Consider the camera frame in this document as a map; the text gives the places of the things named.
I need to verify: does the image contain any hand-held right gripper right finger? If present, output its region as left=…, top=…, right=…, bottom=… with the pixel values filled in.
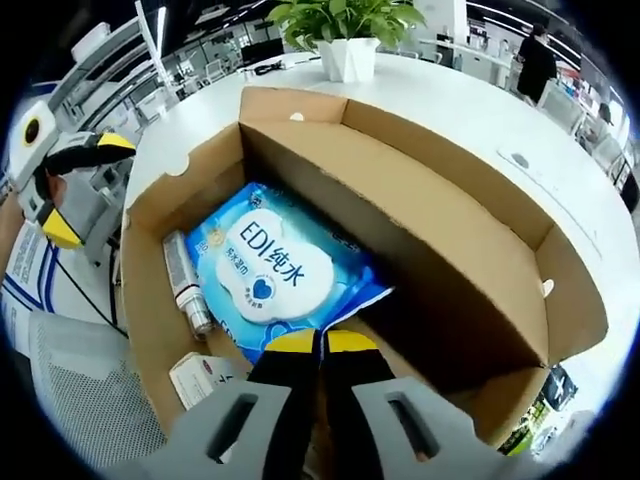
left=322, top=328, right=541, bottom=480

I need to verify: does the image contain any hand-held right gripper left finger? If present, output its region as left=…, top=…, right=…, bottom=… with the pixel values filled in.
left=112, top=328, right=321, bottom=480

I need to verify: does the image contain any white narrow carton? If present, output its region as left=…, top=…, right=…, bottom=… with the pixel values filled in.
left=168, top=351, right=251, bottom=414

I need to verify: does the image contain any silver tube bottle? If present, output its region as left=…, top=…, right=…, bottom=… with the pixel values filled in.
left=162, top=230, right=214, bottom=341

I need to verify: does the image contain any blue wet wipes pack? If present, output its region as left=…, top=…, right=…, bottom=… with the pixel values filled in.
left=183, top=182, right=396, bottom=366

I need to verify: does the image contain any brown cardboard shoe box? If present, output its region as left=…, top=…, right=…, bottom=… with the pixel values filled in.
left=119, top=85, right=610, bottom=451

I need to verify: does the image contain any black green soft pouch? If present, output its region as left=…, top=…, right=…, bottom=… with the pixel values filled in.
left=502, top=364, right=579, bottom=456

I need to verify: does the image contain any person's left hand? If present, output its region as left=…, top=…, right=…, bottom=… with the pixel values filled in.
left=48, top=173, right=69, bottom=206

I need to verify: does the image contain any grey metal shelving rack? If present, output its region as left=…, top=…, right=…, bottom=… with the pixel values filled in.
left=69, top=22, right=166, bottom=126

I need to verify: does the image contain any white table socket strip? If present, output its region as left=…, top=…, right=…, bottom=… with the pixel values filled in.
left=497, top=144, right=604, bottom=261

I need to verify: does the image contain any green plant in white pot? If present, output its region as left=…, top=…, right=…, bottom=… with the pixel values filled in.
left=267, top=0, right=426, bottom=84

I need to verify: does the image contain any white office chair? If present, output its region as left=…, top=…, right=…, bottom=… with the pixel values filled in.
left=542, top=79, right=586, bottom=134

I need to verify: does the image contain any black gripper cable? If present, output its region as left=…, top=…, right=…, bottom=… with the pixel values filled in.
left=47, top=239, right=129, bottom=339

